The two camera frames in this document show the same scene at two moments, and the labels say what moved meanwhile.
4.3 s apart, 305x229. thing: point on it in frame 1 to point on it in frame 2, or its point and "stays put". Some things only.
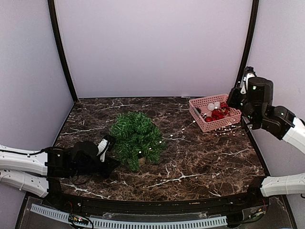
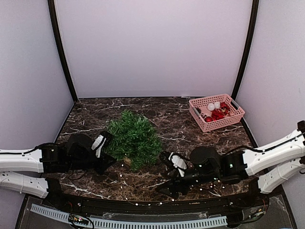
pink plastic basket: (213, 112) stays put
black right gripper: (232, 99) to (174, 190)
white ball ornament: (211, 107) stays put
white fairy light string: (231, 130) to (142, 204)
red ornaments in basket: (218, 114) stays put
